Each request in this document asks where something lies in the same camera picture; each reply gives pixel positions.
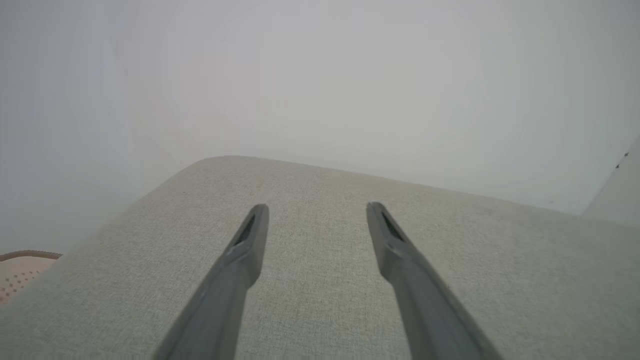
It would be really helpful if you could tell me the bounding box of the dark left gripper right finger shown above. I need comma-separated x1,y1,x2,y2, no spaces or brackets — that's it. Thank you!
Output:
366,201,504,360

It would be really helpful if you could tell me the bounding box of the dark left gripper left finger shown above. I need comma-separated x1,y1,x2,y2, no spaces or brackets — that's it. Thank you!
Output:
152,203,270,360

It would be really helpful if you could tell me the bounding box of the beige perforated laundry basket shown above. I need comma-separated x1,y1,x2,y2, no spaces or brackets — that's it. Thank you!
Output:
0,250,64,306

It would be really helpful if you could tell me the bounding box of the clear partition panel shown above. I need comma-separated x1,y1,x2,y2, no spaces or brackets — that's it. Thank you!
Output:
581,136,640,230

